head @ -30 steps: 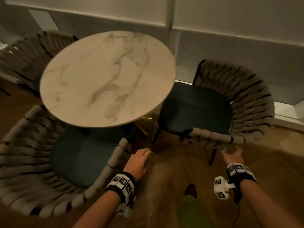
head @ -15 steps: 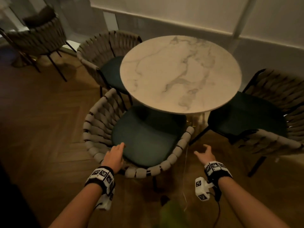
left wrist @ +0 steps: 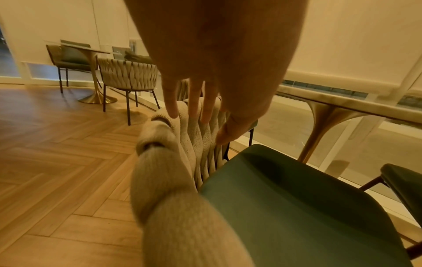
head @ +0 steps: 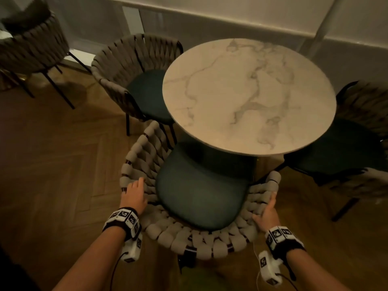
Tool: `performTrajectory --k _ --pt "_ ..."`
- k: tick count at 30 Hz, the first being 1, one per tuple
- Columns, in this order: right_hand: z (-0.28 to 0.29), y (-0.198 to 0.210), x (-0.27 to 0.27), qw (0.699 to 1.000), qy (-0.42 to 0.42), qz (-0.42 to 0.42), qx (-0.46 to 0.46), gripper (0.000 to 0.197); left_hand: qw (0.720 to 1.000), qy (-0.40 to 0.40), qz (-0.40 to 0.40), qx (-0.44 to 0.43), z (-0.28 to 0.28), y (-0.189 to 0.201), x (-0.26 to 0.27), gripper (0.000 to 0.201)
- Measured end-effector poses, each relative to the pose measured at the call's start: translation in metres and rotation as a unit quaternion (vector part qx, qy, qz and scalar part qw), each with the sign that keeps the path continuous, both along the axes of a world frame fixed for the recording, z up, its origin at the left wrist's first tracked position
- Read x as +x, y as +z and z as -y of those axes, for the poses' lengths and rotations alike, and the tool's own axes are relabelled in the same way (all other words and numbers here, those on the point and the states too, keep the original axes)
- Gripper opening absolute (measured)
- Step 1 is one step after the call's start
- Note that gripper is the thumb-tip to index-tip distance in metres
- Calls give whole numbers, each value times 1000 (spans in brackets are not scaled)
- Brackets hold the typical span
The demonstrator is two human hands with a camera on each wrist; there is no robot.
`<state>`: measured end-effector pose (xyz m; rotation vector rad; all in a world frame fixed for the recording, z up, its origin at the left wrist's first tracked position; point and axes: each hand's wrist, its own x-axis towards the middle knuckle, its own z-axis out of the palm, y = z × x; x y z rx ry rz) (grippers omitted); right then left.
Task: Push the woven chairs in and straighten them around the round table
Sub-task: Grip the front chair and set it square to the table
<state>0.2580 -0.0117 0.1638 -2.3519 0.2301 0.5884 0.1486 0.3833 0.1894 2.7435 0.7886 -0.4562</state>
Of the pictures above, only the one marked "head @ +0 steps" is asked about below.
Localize person's right hand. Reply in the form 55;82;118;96
252;192;281;234

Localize person's left hand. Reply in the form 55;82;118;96
119;177;148;215

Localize woven beige chair green seat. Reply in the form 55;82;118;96
91;33;185;146
283;80;388;222
0;0;91;110
119;120;282;270

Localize person's right forearm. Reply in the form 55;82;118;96
286;248;352;291

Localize person's left forearm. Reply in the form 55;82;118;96
51;226;127;291

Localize person's green trousers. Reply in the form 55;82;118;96
179;266;231;291

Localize round marble table gold base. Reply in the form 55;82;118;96
162;38;337;157

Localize black marker wristband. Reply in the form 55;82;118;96
102;207;142;241
264;226;306;260

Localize pale pole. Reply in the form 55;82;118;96
298;0;346;55

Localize dark fur cushion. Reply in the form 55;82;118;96
0;0;51;34

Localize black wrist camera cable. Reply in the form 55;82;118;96
274;271;301;291
110;251;129;291

